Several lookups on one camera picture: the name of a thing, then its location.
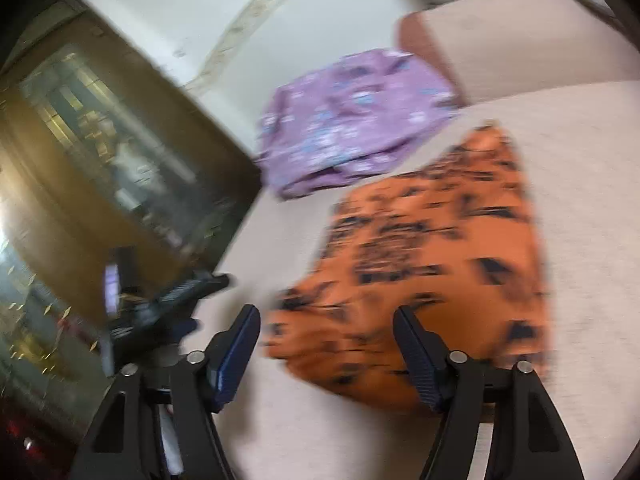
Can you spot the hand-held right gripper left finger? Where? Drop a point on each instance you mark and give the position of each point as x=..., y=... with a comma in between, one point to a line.
x=235, y=360

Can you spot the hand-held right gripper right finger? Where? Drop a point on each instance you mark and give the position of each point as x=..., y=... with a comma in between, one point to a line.
x=417, y=355

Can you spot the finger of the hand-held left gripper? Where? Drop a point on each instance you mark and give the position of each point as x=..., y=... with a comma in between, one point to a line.
x=197, y=285

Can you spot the orange black floral garment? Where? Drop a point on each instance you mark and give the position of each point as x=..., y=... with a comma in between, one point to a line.
x=425, y=240

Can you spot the wooden glass door cabinet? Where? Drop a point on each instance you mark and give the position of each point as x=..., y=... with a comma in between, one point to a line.
x=75, y=185

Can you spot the purple floral garment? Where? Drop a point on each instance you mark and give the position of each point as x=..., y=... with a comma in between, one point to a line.
x=350, y=120

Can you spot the beige quilted bed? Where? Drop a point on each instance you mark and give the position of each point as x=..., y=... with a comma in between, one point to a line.
x=590, y=210

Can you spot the beige brown-edged sofa back cushion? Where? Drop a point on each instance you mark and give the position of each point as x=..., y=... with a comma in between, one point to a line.
x=515, y=45

